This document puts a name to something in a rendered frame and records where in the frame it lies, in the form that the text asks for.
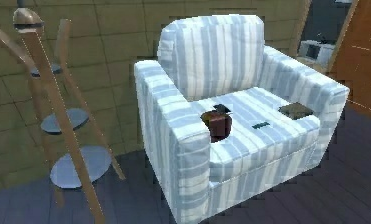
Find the blue white striped armchair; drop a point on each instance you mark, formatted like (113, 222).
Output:
(233, 66)

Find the dark teal remote control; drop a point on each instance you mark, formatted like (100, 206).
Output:
(260, 125)

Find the olive brown flat square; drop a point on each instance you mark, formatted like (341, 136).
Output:
(295, 110)

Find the wooden tripod shelf stand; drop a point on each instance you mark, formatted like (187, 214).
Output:
(68, 126)

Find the white microwave oven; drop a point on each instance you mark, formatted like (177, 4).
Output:
(315, 51)

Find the orange wooden door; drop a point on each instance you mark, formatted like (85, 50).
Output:
(358, 56)

